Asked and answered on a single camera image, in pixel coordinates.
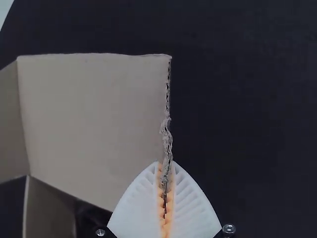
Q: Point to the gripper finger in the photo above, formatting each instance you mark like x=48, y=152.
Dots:
x=136, y=205
x=193, y=208

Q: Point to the cardboard box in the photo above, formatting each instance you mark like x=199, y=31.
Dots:
x=86, y=111

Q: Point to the black mat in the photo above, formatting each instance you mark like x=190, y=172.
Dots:
x=247, y=99

